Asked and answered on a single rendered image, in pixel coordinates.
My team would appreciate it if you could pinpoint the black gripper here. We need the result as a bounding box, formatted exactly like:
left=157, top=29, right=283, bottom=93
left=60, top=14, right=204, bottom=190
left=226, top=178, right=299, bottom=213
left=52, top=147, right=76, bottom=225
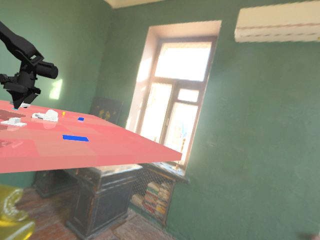
left=3, top=70, right=41, bottom=109

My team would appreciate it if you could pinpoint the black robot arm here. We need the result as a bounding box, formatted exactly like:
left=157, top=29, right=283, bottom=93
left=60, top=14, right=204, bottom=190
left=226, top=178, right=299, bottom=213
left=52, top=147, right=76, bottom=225
left=0, top=22, right=59, bottom=85

